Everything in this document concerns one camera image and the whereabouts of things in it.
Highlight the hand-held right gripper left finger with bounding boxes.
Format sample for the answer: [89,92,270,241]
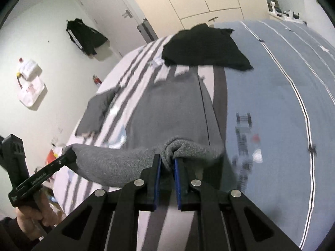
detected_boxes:
[31,154,161,251]

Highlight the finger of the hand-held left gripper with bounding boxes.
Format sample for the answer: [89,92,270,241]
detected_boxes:
[60,147,78,171]

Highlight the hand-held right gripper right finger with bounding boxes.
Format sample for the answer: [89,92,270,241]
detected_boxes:
[173,158,301,251]

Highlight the grey long-sleeve sweater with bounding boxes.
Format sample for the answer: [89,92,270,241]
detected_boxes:
[64,69,237,190]

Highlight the person's left forearm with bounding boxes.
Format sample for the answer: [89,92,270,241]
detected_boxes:
[0,216,36,251]

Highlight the person's left hand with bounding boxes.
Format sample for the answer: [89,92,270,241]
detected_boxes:
[16,190,60,241]

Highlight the white tote bag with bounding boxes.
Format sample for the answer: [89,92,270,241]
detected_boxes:
[16,58,46,108]

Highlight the striped bed duvet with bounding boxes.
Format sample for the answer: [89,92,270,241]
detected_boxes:
[52,19,335,251]

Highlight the black jacket with white stripes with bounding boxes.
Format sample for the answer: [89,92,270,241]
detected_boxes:
[65,18,108,56]

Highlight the black garment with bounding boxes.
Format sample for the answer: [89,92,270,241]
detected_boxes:
[161,23,254,72]

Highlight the white door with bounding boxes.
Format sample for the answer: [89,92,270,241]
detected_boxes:
[77,0,147,58]

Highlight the white object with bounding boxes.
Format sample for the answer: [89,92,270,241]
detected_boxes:
[268,1,278,18]

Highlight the dark small objects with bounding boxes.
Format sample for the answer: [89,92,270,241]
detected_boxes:
[276,8,308,25]

